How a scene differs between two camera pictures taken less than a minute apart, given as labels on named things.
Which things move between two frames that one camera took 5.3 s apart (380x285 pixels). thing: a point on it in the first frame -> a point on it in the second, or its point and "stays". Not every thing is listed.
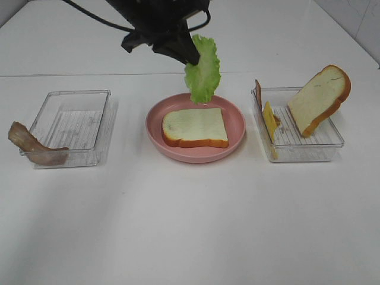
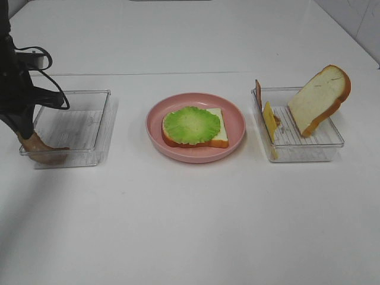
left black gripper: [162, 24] -> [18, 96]
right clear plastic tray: [323, 144] stays
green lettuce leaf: [203, 79] -> [192, 125]
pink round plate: [233, 117] stays
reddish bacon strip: [259, 95] stays
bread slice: [319, 98] stays
